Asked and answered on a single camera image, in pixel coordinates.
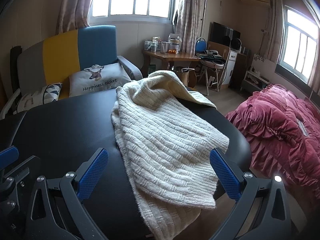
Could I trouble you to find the pink ruffled bed cover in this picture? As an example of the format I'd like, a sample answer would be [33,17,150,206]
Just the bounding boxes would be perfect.
[226,84,319,198]

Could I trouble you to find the pink curtain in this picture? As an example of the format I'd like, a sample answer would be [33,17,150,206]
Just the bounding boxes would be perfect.
[56,0,93,34]
[176,0,201,54]

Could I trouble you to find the white low shelf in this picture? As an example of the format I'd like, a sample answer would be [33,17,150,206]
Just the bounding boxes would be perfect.
[240,54,270,94]

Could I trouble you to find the cream knitted sweater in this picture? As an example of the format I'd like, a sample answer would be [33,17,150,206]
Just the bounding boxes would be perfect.
[111,70,229,239]

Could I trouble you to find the woven basket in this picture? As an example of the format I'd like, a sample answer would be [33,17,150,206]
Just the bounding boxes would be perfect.
[174,66,197,88]

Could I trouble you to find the pink left curtain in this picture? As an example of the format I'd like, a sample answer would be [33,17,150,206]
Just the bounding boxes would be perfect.
[56,0,93,34]

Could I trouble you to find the black television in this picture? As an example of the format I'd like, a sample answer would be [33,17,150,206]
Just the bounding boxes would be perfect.
[208,22,242,50]

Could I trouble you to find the multicolour sofa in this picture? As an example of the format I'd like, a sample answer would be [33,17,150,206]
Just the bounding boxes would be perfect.
[1,25,143,119]

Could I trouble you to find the wall air conditioner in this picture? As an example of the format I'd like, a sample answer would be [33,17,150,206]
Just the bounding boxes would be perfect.
[240,0,271,7]

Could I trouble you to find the wooden side table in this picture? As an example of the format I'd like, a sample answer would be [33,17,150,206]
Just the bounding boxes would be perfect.
[141,50,200,75]

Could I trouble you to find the blue folding chair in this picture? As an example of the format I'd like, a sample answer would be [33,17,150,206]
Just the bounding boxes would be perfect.
[195,37,207,54]

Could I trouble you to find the triangle pattern pillow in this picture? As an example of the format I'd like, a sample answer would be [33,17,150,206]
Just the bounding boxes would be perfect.
[15,82,63,113]

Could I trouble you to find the grey deer print pillow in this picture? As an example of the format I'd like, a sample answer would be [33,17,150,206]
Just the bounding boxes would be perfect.
[69,63,131,97]

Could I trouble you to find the large clear jar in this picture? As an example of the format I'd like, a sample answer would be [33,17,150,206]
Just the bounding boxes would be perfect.
[168,33,182,54]

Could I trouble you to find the pink middle curtain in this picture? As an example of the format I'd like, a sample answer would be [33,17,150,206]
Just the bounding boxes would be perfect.
[176,0,201,54]

